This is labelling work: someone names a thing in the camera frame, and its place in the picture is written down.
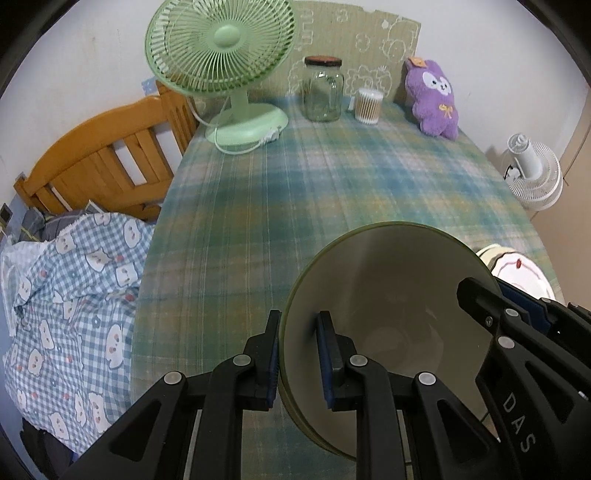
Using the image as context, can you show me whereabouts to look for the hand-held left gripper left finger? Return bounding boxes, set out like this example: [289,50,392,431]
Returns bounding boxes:
[60,309,283,480]

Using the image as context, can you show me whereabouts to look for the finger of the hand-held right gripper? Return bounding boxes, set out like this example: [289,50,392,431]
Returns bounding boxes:
[499,281,570,335]
[456,277,523,357]

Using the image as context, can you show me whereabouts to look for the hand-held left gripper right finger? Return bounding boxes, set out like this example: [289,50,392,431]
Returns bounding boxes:
[315,310,505,480]

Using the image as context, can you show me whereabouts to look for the white plate with red pattern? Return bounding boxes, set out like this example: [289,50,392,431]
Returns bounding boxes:
[488,250,555,301]

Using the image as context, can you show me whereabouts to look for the yellow floral cream plate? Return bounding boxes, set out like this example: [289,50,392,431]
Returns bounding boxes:
[475,244,560,303]

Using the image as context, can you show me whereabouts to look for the beige door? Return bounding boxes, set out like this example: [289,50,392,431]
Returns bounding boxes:
[531,106,591,305]

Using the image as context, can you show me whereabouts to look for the white floor fan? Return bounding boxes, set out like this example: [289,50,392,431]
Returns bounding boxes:
[503,133,564,212]

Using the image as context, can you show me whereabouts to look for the green plaid tablecloth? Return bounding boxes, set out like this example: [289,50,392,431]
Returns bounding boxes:
[129,95,561,480]

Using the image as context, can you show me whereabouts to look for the purple plush toy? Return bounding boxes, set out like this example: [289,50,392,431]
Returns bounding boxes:
[404,56,461,140]

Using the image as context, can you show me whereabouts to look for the blue checked printed blanket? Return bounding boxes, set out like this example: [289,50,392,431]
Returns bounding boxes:
[0,210,158,457]

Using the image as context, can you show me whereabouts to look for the cotton swab container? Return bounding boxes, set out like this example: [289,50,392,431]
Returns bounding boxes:
[353,88,385,124]

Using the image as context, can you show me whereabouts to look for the dark cloth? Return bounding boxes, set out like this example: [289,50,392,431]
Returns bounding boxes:
[18,415,80,480]

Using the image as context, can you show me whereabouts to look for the glass jar with dark lid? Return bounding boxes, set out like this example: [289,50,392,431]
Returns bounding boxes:
[303,55,346,123]

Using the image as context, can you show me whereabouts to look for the grey cloth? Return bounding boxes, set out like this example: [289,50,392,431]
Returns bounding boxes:
[21,208,107,241]

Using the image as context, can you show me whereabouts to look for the cardboard sheet with white drawings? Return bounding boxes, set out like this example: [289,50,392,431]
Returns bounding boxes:
[259,0,422,104]

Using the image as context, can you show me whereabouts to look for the wooden bed headboard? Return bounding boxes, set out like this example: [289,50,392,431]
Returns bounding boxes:
[13,80,200,222]

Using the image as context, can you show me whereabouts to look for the green desk fan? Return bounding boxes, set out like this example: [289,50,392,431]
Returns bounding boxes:
[145,0,296,155]

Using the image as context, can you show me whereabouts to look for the green fan cable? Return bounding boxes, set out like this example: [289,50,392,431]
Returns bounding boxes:
[187,95,283,154]

